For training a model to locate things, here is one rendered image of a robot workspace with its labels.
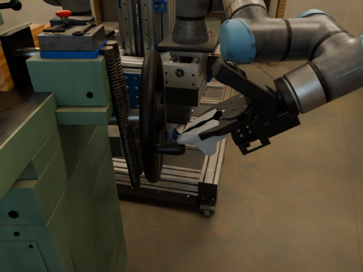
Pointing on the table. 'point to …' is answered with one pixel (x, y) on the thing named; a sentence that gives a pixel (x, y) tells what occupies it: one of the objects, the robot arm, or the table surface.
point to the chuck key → (58, 28)
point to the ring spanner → (83, 29)
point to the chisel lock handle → (11, 5)
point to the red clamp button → (63, 13)
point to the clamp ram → (19, 52)
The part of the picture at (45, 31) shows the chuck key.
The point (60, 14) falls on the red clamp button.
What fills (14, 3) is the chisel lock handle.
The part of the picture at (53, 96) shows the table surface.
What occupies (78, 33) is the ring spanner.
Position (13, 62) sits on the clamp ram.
